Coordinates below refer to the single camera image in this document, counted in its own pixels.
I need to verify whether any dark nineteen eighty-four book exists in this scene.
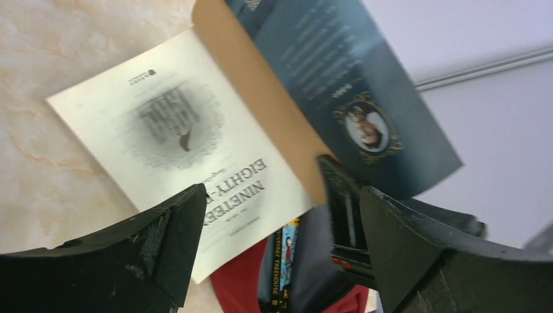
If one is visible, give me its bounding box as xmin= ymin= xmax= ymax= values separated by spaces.
xmin=46 ymin=1 xmax=462 ymax=283

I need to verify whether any colourful treehouse book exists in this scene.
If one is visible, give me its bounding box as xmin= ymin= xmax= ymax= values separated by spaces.
xmin=269 ymin=218 xmax=301 ymax=312

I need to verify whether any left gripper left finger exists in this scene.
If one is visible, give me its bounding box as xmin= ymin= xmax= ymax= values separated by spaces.
xmin=1 ymin=184 xmax=207 ymax=312

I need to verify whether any red backpack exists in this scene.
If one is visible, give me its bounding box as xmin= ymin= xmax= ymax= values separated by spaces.
xmin=211 ymin=205 xmax=370 ymax=312

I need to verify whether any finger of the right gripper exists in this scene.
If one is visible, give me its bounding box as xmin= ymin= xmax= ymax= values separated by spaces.
xmin=316 ymin=155 xmax=487 ymax=290

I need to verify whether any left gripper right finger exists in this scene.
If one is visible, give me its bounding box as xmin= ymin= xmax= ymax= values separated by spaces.
xmin=360 ymin=186 xmax=552 ymax=312

